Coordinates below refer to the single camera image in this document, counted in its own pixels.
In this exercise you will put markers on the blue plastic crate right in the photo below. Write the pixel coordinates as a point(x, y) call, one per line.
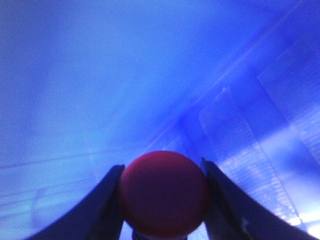
point(89, 84)

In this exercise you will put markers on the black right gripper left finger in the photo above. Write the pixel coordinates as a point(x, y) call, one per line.
point(95, 217)

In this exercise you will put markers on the red mushroom push button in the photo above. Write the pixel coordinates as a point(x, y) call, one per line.
point(163, 195)

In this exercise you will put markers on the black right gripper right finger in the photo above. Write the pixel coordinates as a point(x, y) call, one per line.
point(234, 215)

